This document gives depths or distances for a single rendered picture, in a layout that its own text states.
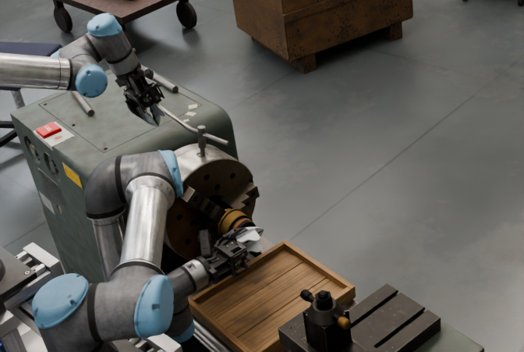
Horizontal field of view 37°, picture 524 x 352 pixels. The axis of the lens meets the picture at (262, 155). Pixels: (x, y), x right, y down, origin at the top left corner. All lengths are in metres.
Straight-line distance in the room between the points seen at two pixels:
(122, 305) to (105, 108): 1.06
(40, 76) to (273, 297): 0.87
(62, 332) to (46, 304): 0.06
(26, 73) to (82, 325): 0.60
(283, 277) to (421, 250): 1.51
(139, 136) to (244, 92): 2.88
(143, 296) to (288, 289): 0.75
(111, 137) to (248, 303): 0.62
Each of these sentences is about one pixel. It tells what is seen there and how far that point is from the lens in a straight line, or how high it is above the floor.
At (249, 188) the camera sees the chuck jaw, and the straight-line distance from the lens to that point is 2.21.
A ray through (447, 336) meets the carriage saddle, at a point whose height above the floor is 0.93.
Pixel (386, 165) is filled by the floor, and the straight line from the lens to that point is 4.22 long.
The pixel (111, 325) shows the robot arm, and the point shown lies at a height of 1.34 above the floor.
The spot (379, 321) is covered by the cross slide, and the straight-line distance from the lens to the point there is 1.96.
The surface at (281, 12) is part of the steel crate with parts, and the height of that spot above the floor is 0.47.
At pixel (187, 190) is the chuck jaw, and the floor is 1.20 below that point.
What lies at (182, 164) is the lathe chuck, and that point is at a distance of 2.14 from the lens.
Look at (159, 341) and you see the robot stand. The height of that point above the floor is 1.12.
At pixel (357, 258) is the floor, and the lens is 3.63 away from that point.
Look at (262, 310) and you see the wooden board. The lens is 2.15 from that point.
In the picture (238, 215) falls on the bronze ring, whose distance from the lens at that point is 2.10.
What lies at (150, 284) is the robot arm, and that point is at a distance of 1.54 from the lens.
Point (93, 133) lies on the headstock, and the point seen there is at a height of 1.26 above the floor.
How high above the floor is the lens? 2.36
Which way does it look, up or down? 32 degrees down
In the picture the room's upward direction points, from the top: 9 degrees counter-clockwise
